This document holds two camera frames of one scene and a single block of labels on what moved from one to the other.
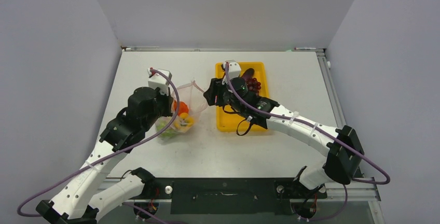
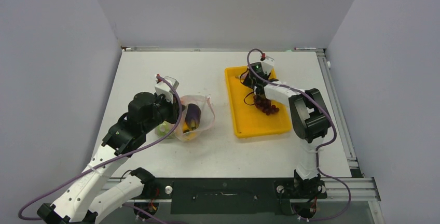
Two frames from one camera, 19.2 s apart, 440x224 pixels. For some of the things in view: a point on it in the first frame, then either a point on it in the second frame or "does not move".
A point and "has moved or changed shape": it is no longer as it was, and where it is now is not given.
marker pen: x=298 y=48 does not move
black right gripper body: x=221 y=96 → x=249 y=82
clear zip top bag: x=192 y=99 has moved or changed shape
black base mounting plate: x=230 y=196 does not move
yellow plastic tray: x=230 y=122 has moved or changed shape
